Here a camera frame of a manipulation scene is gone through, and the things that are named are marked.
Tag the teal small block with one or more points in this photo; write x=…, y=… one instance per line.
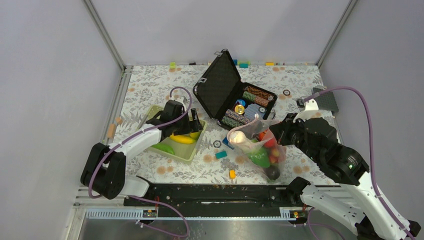
x=221, y=154

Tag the red toy pepper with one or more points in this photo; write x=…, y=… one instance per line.
x=271, y=143

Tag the wooden block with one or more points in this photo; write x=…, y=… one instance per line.
x=111, y=131

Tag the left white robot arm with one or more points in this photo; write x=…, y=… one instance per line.
x=106, y=165

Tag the blue playing cards deck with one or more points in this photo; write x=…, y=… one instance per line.
x=254, y=109

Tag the yellow big blind button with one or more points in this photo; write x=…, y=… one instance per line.
x=239, y=109

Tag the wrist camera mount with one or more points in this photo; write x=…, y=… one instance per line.
x=307, y=109
x=181, y=99

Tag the dark grey lego baseplate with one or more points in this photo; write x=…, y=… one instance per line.
x=327, y=102

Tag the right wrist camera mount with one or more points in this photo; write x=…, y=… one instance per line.
x=307, y=109

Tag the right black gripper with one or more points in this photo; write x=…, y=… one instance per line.
x=281, y=129

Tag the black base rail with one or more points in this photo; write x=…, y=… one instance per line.
x=221, y=200

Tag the red strawberry bunch toy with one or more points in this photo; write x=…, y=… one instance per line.
x=275, y=155

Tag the white green leek toy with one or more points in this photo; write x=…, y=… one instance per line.
x=254, y=150

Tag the yellow toy mango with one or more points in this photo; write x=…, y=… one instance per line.
x=195, y=135

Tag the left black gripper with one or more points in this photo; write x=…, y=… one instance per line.
x=191, y=126

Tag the loose poker chip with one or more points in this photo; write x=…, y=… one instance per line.
x=217, y=144

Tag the green toy cucumber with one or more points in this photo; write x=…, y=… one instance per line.
x=164, y=148

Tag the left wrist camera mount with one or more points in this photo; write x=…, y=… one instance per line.
x=181, y=99

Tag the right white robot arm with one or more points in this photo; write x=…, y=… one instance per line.
x=376, y=218

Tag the black poker chip case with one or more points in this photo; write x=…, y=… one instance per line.
x=221, y=88

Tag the blue lego brick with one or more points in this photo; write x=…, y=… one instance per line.
x=225, y=141

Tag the yellow small block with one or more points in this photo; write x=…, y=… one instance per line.
x=232, y=174

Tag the clear zip top bag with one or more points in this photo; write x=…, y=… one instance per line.
x=259, y=129

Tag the green plastic basket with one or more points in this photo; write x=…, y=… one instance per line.
x=182, y=152

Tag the yellow toy banana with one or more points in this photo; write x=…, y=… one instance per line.
x=182, y=139

